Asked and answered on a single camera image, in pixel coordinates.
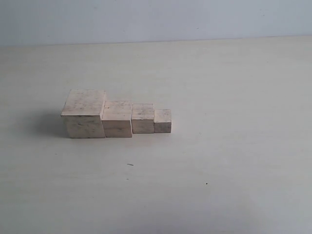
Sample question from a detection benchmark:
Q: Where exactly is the smallest wooden cube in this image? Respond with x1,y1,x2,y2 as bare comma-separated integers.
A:
154,109,172,133

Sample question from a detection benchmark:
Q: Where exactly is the third largest wooden cube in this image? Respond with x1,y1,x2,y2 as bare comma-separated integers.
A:
131,103,155,134

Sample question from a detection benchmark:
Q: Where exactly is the second largest wooden cube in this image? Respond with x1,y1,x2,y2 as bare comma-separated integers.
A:
102,101,133,138

